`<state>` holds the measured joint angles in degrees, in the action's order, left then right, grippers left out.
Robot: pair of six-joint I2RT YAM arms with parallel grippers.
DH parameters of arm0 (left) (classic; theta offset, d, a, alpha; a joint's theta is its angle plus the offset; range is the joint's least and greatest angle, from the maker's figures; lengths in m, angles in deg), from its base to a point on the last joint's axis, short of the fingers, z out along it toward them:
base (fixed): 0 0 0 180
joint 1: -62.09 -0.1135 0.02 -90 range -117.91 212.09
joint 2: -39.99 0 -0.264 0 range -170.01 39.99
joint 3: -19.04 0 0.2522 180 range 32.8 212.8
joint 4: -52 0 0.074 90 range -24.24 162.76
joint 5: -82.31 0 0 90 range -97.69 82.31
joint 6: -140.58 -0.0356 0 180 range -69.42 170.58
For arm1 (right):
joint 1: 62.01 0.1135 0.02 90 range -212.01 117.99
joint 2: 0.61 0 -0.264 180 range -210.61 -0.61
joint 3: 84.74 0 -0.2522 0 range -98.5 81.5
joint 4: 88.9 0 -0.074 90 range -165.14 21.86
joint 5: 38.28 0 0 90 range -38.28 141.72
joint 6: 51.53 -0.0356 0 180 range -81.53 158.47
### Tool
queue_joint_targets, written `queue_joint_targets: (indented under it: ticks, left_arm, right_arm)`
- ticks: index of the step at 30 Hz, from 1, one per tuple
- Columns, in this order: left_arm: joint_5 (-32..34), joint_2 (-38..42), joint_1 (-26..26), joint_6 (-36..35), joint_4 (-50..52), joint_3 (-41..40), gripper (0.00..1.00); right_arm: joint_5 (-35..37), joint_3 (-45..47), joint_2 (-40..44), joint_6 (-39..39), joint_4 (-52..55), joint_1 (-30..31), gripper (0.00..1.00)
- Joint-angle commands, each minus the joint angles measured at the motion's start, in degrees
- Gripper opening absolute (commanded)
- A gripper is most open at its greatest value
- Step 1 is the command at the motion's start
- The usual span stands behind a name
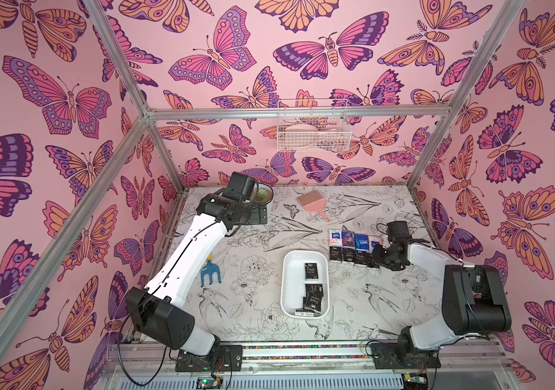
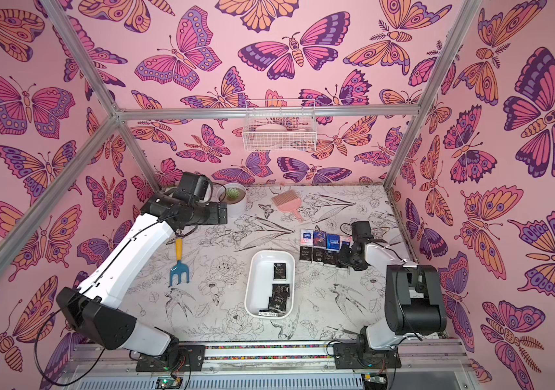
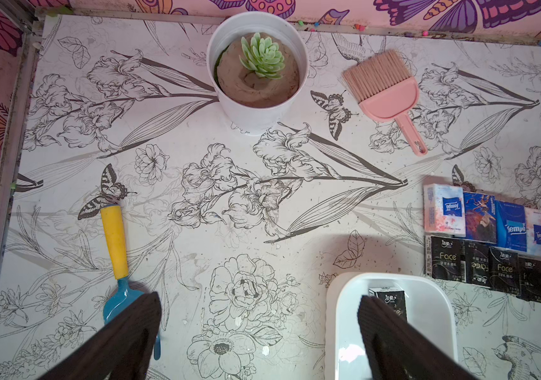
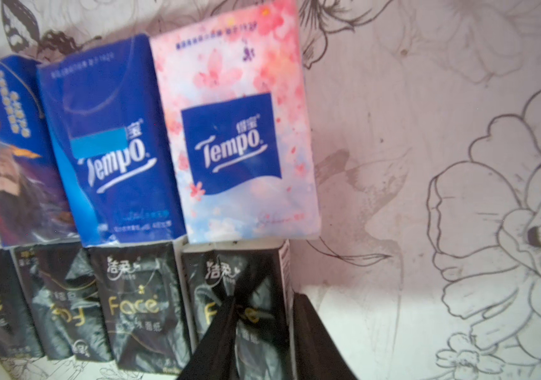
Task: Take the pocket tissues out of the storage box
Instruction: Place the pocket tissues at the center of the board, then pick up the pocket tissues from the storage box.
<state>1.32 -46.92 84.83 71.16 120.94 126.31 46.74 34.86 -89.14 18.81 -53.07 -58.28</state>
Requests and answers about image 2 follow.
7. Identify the black sachet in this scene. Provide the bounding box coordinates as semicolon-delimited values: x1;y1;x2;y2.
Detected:
273;263;287;280
268;295;288;314
323;250;339;267
272;284;290;298
258;310;281;318
312;247;326;264
299;246;313;262

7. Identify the black sachet top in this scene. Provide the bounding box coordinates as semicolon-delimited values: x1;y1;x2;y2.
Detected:
312;247;326;264

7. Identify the dark blue tissue pack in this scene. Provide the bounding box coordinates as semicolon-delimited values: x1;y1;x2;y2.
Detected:
313;230;327;249

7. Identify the pink blue floral tissue pack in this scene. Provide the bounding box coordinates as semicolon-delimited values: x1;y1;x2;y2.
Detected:
300;229;314;248

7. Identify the black sachet bottom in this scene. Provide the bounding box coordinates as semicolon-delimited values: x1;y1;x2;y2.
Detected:
268;295;288;314

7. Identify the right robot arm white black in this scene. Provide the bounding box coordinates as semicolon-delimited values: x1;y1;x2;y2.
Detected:
339;221;446;357

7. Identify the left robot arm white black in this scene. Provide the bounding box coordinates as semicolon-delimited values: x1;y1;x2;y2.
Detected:
57;172;227;357

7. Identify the white oval storage box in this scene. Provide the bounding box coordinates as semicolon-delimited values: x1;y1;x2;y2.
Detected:
243;250;295;319

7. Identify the white pot with succulent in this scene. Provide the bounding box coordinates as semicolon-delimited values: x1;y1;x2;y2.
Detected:
217;183;248;219

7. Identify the pink dustpan brush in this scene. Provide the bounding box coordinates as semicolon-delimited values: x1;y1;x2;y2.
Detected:
271;190;304;223

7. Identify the blue garden fork yellow handle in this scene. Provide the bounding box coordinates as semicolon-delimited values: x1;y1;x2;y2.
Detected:
169;238;191;287

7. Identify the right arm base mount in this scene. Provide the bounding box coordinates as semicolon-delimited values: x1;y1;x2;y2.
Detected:
328;341;402;370

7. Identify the white wire wall basket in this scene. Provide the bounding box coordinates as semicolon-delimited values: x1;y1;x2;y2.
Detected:
240;98;318;153

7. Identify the aluminium rail front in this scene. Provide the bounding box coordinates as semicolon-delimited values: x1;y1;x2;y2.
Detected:
61;339;472;379

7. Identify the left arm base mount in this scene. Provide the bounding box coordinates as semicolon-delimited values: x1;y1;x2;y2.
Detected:
136;344;206;373

